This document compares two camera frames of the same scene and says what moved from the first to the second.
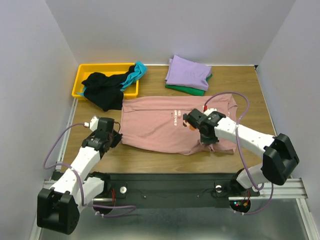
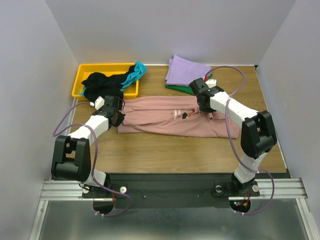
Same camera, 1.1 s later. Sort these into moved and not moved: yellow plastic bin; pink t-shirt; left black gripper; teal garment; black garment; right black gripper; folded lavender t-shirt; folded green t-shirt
Moved: right black gripper; left black gripper; pink t-shirt
Not moved: folded lavender t-shirt; folded green t-shirt; black garment; teal garment; yellow plastic bin
